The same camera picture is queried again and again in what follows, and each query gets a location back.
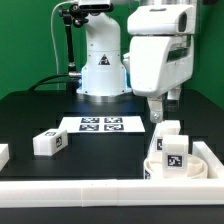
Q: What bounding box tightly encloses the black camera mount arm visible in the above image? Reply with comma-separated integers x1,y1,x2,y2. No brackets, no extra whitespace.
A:
58,3,90,78

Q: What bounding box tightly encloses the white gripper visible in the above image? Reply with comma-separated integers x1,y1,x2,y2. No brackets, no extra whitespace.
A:
130,36,194,123

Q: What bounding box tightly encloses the white U-shaped fence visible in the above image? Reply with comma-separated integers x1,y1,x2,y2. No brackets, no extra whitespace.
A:
0,141,224,208

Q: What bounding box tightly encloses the black cable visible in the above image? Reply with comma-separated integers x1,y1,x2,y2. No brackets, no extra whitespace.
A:
27,73,82,92

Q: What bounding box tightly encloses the white cable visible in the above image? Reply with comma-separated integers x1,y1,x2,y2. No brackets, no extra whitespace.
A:
50,0,80,91

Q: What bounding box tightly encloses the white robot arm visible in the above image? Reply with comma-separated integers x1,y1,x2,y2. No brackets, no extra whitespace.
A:
78,0,196,123

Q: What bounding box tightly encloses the white marker sheet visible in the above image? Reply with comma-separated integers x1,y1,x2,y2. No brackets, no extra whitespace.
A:
59,116,145,133

